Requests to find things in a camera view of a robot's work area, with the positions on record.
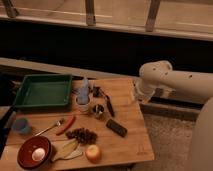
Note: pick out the black rectangular eraser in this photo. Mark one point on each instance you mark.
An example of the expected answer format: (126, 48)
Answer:
(116, 127)

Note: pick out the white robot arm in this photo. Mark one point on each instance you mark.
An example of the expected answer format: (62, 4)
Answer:
(160, 73)

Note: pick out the white cup with blue cloth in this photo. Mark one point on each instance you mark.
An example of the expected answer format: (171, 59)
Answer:
(82, 98)

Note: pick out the blue plastic cup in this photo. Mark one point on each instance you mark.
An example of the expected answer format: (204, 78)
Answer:
(21, 126)

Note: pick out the small black clip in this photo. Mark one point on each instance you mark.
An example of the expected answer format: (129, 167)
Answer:
(96, 91)

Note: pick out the small dark round jar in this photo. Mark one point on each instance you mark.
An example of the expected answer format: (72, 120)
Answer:
(98, 111)

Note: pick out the wooden cutting board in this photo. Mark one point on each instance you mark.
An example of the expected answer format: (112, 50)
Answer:
(134, 148)

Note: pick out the red chili pepper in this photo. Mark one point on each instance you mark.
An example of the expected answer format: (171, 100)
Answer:
(66, 125)

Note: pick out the dark grape bunch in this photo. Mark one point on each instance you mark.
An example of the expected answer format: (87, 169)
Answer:
(82, 135)

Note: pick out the silver fork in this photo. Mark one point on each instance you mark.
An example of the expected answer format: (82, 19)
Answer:
(56, 124)

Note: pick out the green plastic tray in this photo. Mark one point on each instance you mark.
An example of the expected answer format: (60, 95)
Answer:
(43, 91)

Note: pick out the yellow red apple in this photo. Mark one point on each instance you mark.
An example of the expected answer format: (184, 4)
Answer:
(93, 153)

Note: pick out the pale wooden spatula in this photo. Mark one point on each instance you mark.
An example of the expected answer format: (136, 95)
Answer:
(68, 151)

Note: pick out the white egg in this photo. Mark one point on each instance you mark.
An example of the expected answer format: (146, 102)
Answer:
(38, 154)

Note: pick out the brown bowl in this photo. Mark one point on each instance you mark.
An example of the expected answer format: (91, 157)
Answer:
(24, 157)

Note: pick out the black handled tool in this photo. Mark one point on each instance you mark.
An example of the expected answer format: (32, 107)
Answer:
(108, 102)

